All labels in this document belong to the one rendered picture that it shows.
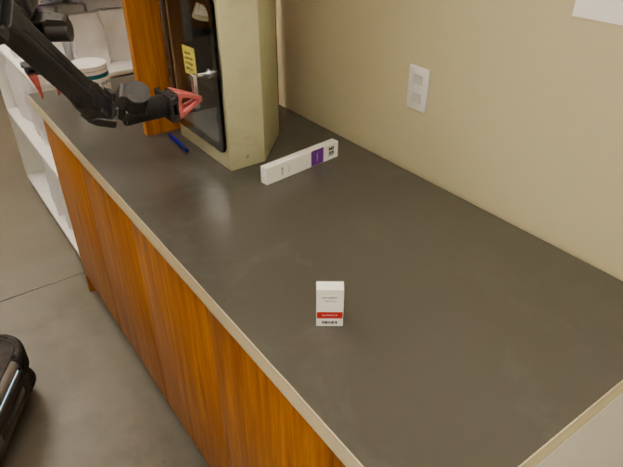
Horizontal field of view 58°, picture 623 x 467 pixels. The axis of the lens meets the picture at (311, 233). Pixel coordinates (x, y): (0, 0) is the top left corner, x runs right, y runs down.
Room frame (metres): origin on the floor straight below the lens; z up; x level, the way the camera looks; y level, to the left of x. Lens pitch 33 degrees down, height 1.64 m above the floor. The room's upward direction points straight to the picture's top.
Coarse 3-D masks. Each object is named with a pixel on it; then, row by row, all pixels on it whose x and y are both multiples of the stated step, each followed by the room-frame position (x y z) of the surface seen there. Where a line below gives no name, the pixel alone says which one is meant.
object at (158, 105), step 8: (152, 96) 1.34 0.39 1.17; (160, 96) 1.34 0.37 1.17; (168, 96) 1.32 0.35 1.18; (152, 104) 1.31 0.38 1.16; (160, 104) 1.32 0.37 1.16; (168, 104) 1.33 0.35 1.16; (152, 112) 1.31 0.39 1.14; (160, 112) 1.32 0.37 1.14; (168, 112) 1.33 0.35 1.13; (176, 120) 1.32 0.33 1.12
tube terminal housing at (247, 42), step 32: (224, 0) 1.41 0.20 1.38; (256, 0) 1.46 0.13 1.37; (224, 32) 1.40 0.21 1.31; (256, 32) 1.45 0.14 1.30; (224, 64) 1.40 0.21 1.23; (256, 64) 1.45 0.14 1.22; (224, 96) 1.39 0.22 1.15; (256, 96) 1.45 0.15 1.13; (256, 128) 1.44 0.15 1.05; (224, 160) 1.42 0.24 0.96; (256, 160) 1.44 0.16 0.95
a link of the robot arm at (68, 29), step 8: (24, 8) 1.52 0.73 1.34; (32, 16) 1.56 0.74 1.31; (40, 16) 1.56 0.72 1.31; (48, 16) 1.56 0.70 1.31; (56, 16) 1.57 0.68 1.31; (64, 16) 1.57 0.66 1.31; (32, 24) 1.53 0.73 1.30; (48, 24) 1.55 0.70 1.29; (56, 24) 1.55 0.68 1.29; (64, 24) 1.56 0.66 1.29; (48, 32) 1.55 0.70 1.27; (56, 32) 1.55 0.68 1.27; (64, 32) 1.55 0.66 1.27; (72, 32) 1.60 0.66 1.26; (56, 40) 1.56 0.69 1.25; (64, 40) 1.56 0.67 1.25; (72, 40) 1.58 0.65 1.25
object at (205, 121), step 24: (168, 0) 1.59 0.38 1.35; (192, 0) 1.47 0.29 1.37; (168, 24) 1.61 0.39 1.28; (192, 24) 1.48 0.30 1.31; (216, 48) 1.39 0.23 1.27; (216, 72) 1.39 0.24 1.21; (216, 96) 1.40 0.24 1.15; (192, 120) 1.54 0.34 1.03; (216, 120) 1.41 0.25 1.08; (216, 144) 1.42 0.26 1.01
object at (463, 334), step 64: (64, 128) 1.70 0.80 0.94; (128, 128) 1.70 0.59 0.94; (320, 128) 1.70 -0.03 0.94; (128, 192) 1.27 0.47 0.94; (192, 192) 1.28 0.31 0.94; (256, 192) 1.28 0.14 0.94; (320, 192) 1.28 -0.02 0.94; (384, 192) 1.28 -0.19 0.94; (448, 192) 1.28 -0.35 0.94; (192, 256) 0.99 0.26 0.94; (256, 256) 0.99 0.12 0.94; (320, 256) 0.99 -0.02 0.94; (384, 256) 0.99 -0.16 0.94; (448, 256) 0.99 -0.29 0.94; (512, 256) 0.99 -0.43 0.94; (256, 320) 0.78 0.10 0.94; (384, 320) 0.78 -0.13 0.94; (448, 320) 0.78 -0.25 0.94; (512, 320) 0.78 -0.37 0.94; (576, 320) 0.78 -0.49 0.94; (320, 384) 0.63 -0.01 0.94; (384, 384) 0.63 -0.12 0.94; (448, 384) 0.63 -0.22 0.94; (512, 384) 0.63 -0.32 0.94; (576, 384) 0.63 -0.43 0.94; (384, 448) 0.51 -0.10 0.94; (448, 448) 0.51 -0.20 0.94; (512, 448) 0.51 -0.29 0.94
